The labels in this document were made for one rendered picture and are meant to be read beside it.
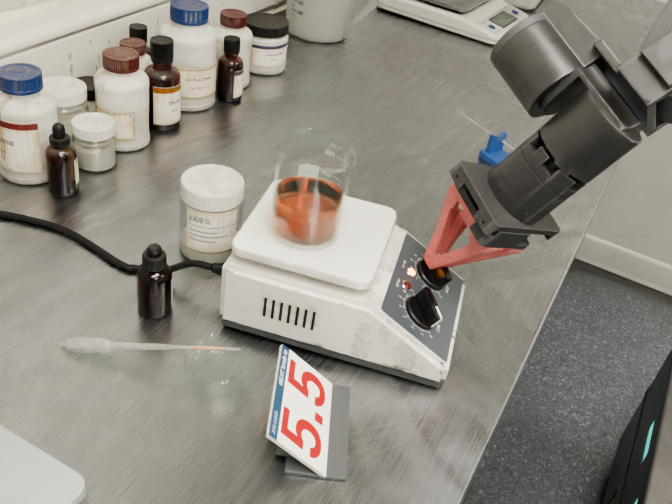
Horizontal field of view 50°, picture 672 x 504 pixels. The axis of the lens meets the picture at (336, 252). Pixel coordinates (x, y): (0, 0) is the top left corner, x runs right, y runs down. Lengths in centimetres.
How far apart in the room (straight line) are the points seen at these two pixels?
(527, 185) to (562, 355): 135
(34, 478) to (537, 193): 41
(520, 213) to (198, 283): 30
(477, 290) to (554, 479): 93
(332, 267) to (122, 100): 37
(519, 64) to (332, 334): 26
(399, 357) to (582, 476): 109
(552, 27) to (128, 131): 49
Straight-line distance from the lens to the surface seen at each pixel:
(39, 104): 79
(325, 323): 60
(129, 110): 86
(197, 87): 97
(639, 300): 221
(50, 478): 54
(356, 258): 59
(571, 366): 189
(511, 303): 74
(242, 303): 61
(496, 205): 58
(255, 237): 60
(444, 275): 65
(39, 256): 73
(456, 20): 140
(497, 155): 98
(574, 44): 60
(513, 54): 59
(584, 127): 56
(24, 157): 81
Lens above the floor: 119
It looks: 36 degrees down
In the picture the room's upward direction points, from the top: 10 degrees clockwise
